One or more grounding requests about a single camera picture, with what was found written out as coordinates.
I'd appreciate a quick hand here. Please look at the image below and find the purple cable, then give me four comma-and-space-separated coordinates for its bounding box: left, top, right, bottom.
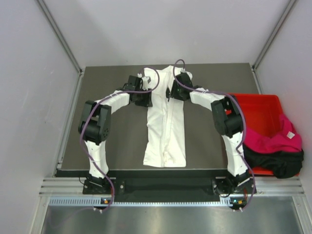
172, 59, 256, 212
79, 67, 160, 213

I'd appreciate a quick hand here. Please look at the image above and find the black t shirt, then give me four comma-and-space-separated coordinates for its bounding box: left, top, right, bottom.
243, 145, 304, 179

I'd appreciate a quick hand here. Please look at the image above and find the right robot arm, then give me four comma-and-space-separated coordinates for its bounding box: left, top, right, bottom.
166, 72, 250, 193

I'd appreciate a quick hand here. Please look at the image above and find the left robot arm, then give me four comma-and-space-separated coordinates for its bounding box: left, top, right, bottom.
78, 74, 153, 194

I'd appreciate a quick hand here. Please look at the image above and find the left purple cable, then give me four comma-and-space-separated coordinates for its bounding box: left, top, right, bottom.
79, 67, 160, 213

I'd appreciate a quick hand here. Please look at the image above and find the left aluminium frame post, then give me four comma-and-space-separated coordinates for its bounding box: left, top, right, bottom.
34, 0, 85, 76

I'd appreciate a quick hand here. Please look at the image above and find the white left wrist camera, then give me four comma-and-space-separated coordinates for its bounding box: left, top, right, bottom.
137, 73, 151, 91

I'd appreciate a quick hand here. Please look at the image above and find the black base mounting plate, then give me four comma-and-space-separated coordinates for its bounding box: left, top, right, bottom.
82, 169, 251, 203

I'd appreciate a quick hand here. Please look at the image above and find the aluminium front rail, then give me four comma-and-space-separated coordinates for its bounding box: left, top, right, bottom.
39, 177, 304, 196

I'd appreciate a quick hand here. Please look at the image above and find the white t shirt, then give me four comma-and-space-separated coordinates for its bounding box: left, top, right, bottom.
143, 65, 186, 168

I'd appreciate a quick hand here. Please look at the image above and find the aluminium frame post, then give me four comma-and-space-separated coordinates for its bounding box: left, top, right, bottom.
251, 0, 298, 73
34, 0, 85, 76

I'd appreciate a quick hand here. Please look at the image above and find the red plastic bin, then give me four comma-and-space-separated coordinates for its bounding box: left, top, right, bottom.
235, 94, 284, 175

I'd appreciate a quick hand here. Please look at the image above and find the pink t shirt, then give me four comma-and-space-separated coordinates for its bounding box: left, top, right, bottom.
244, 114, 302, 154

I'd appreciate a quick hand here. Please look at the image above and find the grey slotted cable duct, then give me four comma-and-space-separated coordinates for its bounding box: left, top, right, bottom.
49, 197, 243, 207

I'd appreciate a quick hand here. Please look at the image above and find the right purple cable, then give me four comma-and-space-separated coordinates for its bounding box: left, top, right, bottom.
172, 59, 256, 212

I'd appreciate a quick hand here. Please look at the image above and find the right aluminium frame post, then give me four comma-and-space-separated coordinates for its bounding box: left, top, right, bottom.
251, 0, 298, 73

